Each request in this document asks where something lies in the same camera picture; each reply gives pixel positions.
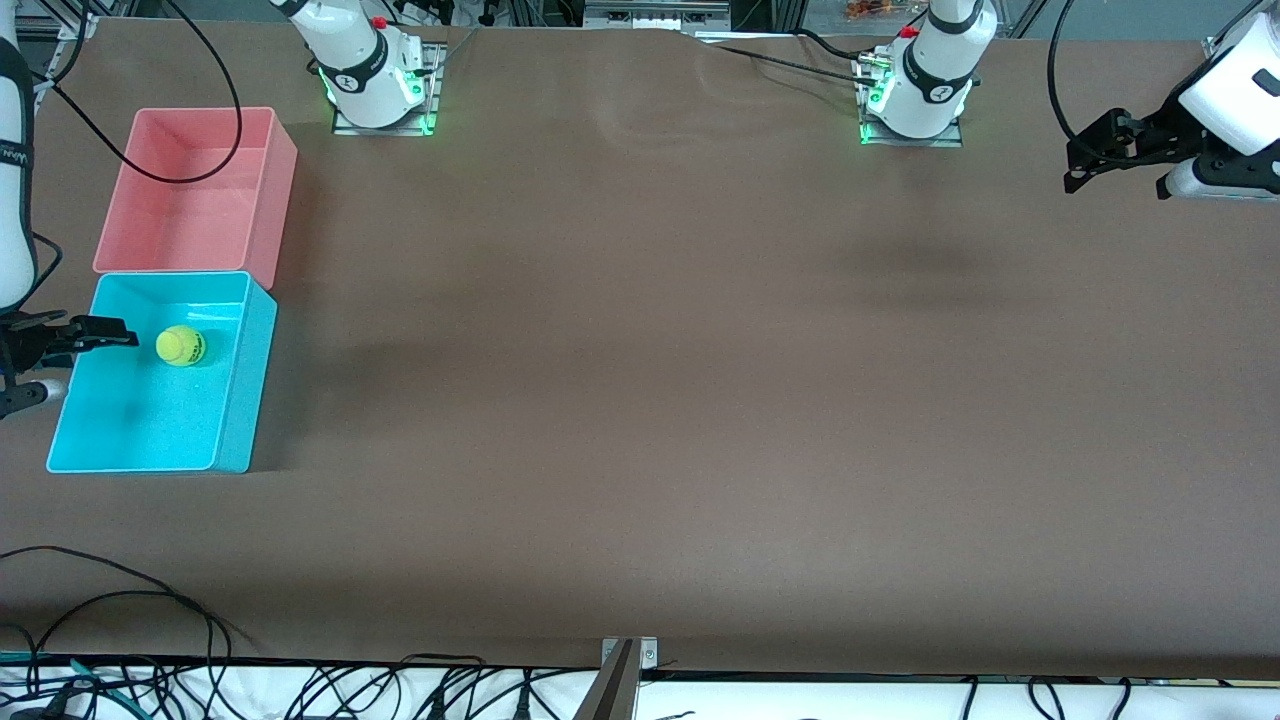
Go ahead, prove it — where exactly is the yellow tennis ball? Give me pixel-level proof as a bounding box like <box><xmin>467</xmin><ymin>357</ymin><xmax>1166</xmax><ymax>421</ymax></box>
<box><xmin>156</xmin><ymin>325</ymin><xmax>207</xmax><ymax>368</ymax></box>

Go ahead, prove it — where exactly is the blue plastic bin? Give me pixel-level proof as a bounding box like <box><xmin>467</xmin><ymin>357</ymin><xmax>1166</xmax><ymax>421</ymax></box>
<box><xmin>46</xmin><ymin>270</ymin><xmax>279</xmax><ymax>474</ymax></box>

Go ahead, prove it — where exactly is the pink plastic bin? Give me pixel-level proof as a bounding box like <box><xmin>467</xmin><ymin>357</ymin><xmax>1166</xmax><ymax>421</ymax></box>
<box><xmin>93</xmin><ymin>107</ymin><xmax>299</xmax><ymax>291</ymax></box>

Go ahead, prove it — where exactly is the silver background device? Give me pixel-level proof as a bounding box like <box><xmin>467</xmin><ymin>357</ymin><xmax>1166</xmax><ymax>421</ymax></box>
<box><xmin>583</xmin><ymin>0</ymin><xmax>731</xmax><ymax>31</ymax></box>

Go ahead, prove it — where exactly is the dark metal strut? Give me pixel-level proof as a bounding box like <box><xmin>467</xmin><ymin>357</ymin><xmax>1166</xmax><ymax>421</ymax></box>
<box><xmin>572</xmin><ymin>640</ymin><xmax>641</xmax><ymax>720</ymax></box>

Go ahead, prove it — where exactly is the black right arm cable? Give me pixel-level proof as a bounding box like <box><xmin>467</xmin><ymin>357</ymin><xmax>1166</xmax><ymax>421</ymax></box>
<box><xmin>30</xmin><ymin>0</ymin><xmax>244</xmax><ymax>301</ymax></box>

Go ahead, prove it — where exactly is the thick black base cable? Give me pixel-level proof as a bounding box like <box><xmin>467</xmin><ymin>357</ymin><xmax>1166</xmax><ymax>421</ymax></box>
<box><xmin>795</xmin><ymin>28</ymin><xmax>876</xmax><ymax>63</ymax></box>

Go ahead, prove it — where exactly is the long looping black cable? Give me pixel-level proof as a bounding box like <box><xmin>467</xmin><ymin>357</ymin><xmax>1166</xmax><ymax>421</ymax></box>
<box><xmin>0</xmin><ymin>545</ymin><xmax>233</xmax><ymax>691</ymax></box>

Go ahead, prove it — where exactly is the aluminium frame rail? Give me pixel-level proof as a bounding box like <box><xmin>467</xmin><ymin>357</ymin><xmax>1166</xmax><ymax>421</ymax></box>
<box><xmin>20</xmin><ymin>0</ymin><xmax>101</xmax><ymax>101</ymax></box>

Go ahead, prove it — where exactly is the thin black base cable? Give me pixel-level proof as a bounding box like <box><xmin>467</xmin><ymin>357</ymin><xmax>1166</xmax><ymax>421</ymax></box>
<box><xmin>713</xmin><ymin>43</ymin><xmax>881</xmax><ymax>89</ymax></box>

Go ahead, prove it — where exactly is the teal cable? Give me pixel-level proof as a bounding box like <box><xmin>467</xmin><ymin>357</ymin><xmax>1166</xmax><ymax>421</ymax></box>
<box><xmin>0</xmin><ymin>652</ymin><xmax>131</xmax><ymax>719</ymax></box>

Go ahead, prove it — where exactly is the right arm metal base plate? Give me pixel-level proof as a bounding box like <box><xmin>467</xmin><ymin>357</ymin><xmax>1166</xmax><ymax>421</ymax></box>
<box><xmin>332</xmin><ymin>42</ymin><xmax>443</xmax><ymax>136</ymax></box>

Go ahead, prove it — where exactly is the silver table edge bracket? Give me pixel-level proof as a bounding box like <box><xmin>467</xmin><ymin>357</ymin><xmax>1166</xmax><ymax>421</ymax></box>
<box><xmin>600</xmin><ymin>637</ymin><xmax>659</xmax><ymax>673</ymax></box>

